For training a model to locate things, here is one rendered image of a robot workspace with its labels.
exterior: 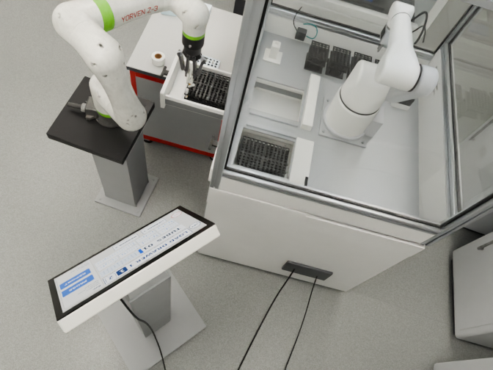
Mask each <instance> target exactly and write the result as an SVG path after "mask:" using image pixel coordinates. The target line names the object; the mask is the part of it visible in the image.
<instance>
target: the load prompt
mask: <svg viewBox="0 0 493 370"><path fill-rule="evenodd" d="M192 232H193V231H191V230H189V229H188V228H187V229H185V230H183V231H181V232H180V233H178V234H176V235H175V236H173V237H172V238H170V239H168V240H166V241H165V242H163V243H161V244H160V245H158V246H157V247H154V248H153V249H152V250H150V251H148V252H146V253H145V254H143V255H141V256H139V257H138V258H136V259H134V260H133V261H131V262H130V263H128V264H126V265H125V266H123V267H121V268H119V269H118V270H116V271H115V272H113V273H111V274H110V275H108V276H106V277H105V278H103V282H104V283H105V284H106V285H107V284H108V283H110V282H112V281H113V280H115V279H117V278H118V277H120V276H121V275H124V274H125V273H126V272H128V271H130V270H131V269H133V268H134V267H136V266H138V265H140V264H141V263H143V262H145V261H146V260H147V259H149V258H151V257H153V256H154V255H156V254H158V253H160V252H161V251H162V250H165V249H166V248H168V247H169V246H171V245H172V244H174V243H176V242H178V241H179V240H181V239H182V238H184V237H185V236H188V235H189V234H190V233H192Z"/></svg>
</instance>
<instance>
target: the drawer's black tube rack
mask: <svg viewBox="0 0 493 370"><path fill-rule="evenodd" d="M202 71H204V72H202ZM206 72H207V73H206ZM202 73H203V74H202ZM210 73H211V74H210ZM205 74H207V75H205ZM213 74H214V75H213ZM209 75H210V76H209ZM217 75H219V76H217ZM221 76H222V77H221ZM217 77H218V78H217ZM224 77H226V79H225V78H224ZM223 79H225V80H223ZM192 84H195V86H193V87H191V88H190V90H189V94H188V98H186V95H185V96H184V99H186V100H188V101H193V102H196V103H199V104H204V105H206V106H211V107H214V108H217V109H221V110H224V108H225V104H226V100H227V93H228V89H229V84H230V77H227V76H223V75H220V74H217V73H212V72H210V71H206V70H202V69H201V71H200V74H199V75H197V74H196V78H195V79H194V81H193V83H192Z"/></svg>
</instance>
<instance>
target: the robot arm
mask: <svg viewBox="0 0 493 370"><path fill-rule="evenodd" d="M165 11H172V12H173V13H174V14H175V15H176V16H178V17H179V19H180V20H181V21H182V24H183V29H182V44H183V50H180V49H179V50H178V52H177V55H178V57H179V61H180V68H181V70H184V71H185V77H187V78H186V83H187V84H188V83H189V78H190V70H191V69H189V63H190V61H192V64H193V71H192V72H191V84H190V85H192V83H193V81H194V79H195V78H196V74H197V75H199V74H200V71H201V69H202V66H203V65H204V64H205V62H206V59H207V57H203V56H202V53H201V50H202V47H203V46H204V42H205V30H206V26H207V23H208V20H209V17H210V13H209V10H208V7H207V5H206V4H205V3H204V2H203V1H201V0H72V1H66V2H63V3H61V4H59V5H58V6H57V7H56V8H55V9H54V11H53V14H52V24H53V26H54V28H55V30H56V32H57V33H58V34H59V35H60V36H61V37H62V38H63V39H64V40H66V41H67V42H68V43H69V44H70V45H72V47H74V49H75V50H76V51H77V52H78V53H79V55H80V56H81V58H82V59H83V60H84V62H85V63H86V65H87V67H88V68H89V69H90V70H91V71H92V72H93V73H94V75H93V76H92V77H91V79H90V92H91V95H92V97H90V96H89V98H88V100H87V101H85V103H83V104H75V103H71V102H68V104H67V106H68V107H71V108H75V109H80V110H81V111H82V112H85V114H86V119H87V120H93V119H96V120H97V121H98V122H99V123H100V124H101V125H102V126H105V127H107V128H115V127H118V126H119V127H121V128H122V129H124V130H126V131H137V130H139V129H140V128H142V127H143V126H144V124H145V123H146V120H147V113H146V110H145V108H144V107H143V105H142V104H141V102H140V101H139V99H138V98H137V96H136V93H135V92H134V89H133V87H132V85H131V81H130V79H129V76H128V71H127V68H126V65H125V57H124V52H123V49H122V47H121V45H120V44H119V43H118V42H117V41H116V40H115V39H114V38H113V37H112V36H110V35H109V34H108V33H107V32H108V31H110V30H113V29H116V28H117V27H119V26H122V25H124V24H126V23H128V22H131V21H134V20H136V19H138V18H142V17H145V16H147V15H152V14H155V13H158V12H165ZM183 55H184V56H185V58H186V66H185V62H184V58H183ZM199 59H201V60H200V61H201V63H200V66H199V69H198V70H197V60H199Z"/></svg>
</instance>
